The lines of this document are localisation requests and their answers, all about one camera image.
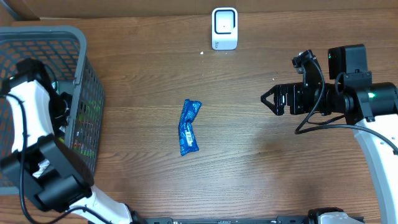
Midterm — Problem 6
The blue snack packet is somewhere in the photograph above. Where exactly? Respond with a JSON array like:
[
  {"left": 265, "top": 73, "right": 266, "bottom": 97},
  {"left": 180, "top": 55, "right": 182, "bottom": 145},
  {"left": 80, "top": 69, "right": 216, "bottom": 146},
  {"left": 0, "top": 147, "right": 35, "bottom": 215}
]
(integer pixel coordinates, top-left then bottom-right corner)
[{"left": 178, "top": 99, "right": 202, "bottom": 156}]

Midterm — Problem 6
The green snack bag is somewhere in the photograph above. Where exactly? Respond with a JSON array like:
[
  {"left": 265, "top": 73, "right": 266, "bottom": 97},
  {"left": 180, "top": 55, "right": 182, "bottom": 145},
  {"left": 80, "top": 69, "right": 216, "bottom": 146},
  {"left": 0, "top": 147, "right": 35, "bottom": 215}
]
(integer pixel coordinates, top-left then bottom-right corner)
[{"left": 74, "top": 101, "right": 95, "bottom": 159}]

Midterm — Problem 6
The white cosmetic tube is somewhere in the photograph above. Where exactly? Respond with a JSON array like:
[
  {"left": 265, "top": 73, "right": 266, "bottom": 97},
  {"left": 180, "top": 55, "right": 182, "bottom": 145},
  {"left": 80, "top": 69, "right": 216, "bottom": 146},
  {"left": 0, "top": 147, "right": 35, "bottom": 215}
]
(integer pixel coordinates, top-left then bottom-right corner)
[{"left": 32, "top": 159, "right": 50, "bottom": 179}]

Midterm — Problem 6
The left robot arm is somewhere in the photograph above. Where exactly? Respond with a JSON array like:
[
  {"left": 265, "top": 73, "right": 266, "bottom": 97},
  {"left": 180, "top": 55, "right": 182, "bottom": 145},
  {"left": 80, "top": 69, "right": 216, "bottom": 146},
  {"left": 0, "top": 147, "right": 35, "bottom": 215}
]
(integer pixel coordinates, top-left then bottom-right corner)
[{"left": 1, "top": 58, "right": 144, "bottom": 223}]

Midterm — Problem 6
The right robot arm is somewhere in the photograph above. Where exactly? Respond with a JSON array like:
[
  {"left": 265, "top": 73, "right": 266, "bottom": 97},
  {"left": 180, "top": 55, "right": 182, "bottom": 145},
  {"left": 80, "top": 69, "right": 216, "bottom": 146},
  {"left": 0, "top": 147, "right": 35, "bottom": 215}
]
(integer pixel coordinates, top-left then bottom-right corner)
[{"left": 261, "top": 44, "right": 397, "bottom": 223}]

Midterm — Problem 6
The white barcode scanner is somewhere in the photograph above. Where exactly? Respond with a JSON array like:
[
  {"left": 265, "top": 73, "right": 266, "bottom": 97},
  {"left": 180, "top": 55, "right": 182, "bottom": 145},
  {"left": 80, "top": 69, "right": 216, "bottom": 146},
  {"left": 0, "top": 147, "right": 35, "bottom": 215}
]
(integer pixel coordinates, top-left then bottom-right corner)
[{"left": 211, "top": 7, "right": 238, "bottom": 50}]

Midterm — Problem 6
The grey plastic shopping basket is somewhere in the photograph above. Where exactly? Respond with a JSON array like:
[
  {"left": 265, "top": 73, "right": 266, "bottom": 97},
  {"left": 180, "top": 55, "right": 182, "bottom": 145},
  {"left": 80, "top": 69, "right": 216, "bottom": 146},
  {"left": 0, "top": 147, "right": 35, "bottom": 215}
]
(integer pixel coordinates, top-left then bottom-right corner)
[{"left": 0, "top": 25, "right": 106, "bottom": 196}]

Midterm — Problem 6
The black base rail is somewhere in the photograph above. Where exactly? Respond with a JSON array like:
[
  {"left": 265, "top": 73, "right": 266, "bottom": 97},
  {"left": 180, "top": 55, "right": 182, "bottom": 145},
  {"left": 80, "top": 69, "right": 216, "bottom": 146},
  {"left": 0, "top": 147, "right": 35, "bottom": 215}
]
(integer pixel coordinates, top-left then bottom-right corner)
[{"left": 130, "top": 207, "right": 365, "bottom": 224}]

